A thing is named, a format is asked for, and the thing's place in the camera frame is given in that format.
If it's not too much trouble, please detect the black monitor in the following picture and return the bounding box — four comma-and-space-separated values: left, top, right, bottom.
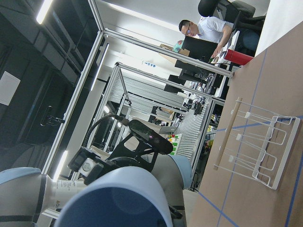
182, 36, 217, 62

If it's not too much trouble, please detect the red cylinder roll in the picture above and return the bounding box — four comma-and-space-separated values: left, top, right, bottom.
224, 49, 254, 65

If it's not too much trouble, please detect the white wire cup rack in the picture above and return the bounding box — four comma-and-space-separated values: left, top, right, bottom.
214, 97, 301, 190

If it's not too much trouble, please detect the man in white shirt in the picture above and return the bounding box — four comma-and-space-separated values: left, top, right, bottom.
178, 17, 234, 58

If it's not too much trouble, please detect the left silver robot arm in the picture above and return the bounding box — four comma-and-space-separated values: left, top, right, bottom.
0, 155, 192, 227

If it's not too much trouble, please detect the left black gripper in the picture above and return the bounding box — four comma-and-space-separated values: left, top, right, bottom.
68, 147, 118, 184

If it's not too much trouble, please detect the blue plastic cup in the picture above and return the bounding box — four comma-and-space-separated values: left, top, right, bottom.
55, 166, 173, 227

